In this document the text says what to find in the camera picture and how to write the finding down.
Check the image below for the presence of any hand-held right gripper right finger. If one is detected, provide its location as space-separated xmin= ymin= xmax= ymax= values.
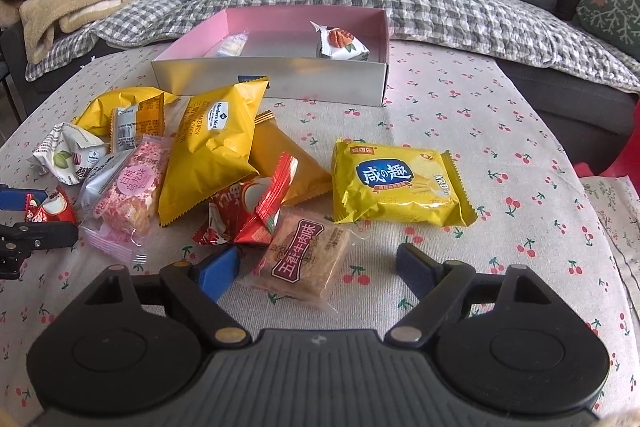
xmin=384 ymin=243 xmax=553 ymax=350

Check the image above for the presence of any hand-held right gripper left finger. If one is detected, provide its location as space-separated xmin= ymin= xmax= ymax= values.
xmin=82 ymin=246 xmax=251 ymax=350

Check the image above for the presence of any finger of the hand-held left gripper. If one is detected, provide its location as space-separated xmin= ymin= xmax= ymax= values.
xmin=0 ymin=221 xmax=80 ymax=281
xmin=0 ymin=184 xmax=50 ymax=211

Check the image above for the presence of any red snack packet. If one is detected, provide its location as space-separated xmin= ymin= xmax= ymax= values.
xmin=192 ymin=152 xmax=299 ymax=248
xmin=24 ymin=188 xmax=78 ymax=225

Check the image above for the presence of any pale pink wrapper packet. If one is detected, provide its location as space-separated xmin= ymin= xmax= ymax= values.
xmin=82 ymin=224 xmax=148 ymax=270

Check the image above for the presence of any white pistachio snack packet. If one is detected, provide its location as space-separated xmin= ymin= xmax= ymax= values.
xmin=32 ymin=123 xmax=108 ymax=185

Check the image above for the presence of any silver foil snack packet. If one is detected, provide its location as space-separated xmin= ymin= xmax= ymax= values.
xmin=79 ymin=149 xmax=133 ymax=220

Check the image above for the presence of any yellow cracker packet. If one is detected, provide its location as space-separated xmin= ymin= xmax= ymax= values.
xmin=331 ymin=138 xmax=477 ymax=228

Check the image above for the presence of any clear brown snack packet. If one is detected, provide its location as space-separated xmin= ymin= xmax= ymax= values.
xmin=239 ymin=214 xmax=368 ymax=315

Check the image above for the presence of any pink patterned snack packet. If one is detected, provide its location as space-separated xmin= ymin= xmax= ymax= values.
xmin=92 ymin=134 xmax=171 ymax=238

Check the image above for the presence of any large yellow snack bag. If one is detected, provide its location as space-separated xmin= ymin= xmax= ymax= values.
xmin=157 ymin=77 xmax=269 ymax=228

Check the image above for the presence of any gold snack packet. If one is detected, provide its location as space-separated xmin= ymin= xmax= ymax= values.
xmin=247 ymin=109 xmax=333 ymax=208

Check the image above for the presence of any small silver snack packet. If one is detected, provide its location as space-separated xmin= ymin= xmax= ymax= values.
xmin=110 ymin=106 xmax=140 ymax=152

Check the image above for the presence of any pink cardboard box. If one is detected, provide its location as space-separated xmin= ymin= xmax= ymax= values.
xmin=151 ymin=5 xmax=392 ymax=108

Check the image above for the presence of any black chair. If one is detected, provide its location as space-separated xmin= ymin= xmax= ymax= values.
xmin=0 ymin=27 xmax=31 ymax=122

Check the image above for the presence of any small yellow snack packet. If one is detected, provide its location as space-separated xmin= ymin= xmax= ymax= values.
xmin=74 ymin=87 xmax=180 ymax=138

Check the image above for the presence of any cherry print tablecloth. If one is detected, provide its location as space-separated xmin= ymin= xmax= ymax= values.
xmin=0 ymin=39 xmax=636 ymax=427

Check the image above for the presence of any floral cloth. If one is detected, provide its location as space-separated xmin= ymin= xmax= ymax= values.
xmin=580 ymin=174 xmax=640 ymax=308

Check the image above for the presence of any small white snack packet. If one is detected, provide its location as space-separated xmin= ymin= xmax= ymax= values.
xmin=216 ymin=31 xmax=249 ymax=58

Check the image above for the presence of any red plastic stool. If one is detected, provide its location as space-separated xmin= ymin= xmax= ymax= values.
xmin=572 ymin=127 xmax=640 ymax=180

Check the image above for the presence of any white walnut snack packet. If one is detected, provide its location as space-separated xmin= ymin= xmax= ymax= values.
xmin=310 ymin=21 xmax=371 ymax=62

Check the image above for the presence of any grey checked blanket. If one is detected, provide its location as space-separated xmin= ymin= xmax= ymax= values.
xmin=25 ymin=0 xmax=640 ymax=92

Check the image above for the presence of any green patterned cushion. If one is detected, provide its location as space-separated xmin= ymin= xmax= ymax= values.
xmin=575 ymin=0 xmax=640 ymax=62

